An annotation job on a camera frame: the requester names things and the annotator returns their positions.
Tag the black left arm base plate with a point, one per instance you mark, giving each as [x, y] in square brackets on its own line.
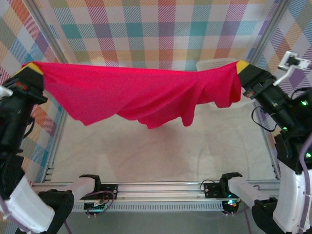
[109, 191]

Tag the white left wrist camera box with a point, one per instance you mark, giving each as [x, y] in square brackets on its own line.
[5, 92]

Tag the red t-shirt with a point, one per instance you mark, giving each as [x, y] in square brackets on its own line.
[122, 92]

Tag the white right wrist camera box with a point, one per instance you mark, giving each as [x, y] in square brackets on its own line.
[301, 64]

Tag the long aluminium base rail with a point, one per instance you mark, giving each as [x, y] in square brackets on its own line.
[158, 191]

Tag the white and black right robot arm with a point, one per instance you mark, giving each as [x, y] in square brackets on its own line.
[290, 195]

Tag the aluminium frame post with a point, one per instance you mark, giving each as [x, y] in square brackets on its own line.
[48, 36]
[268, 36]

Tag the white perforated plastic basket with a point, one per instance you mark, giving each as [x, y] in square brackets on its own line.
[214, 64]

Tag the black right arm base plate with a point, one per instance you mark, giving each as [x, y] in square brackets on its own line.
[213, 190]

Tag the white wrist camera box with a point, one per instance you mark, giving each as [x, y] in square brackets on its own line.
[5, 92]
[301, 64]

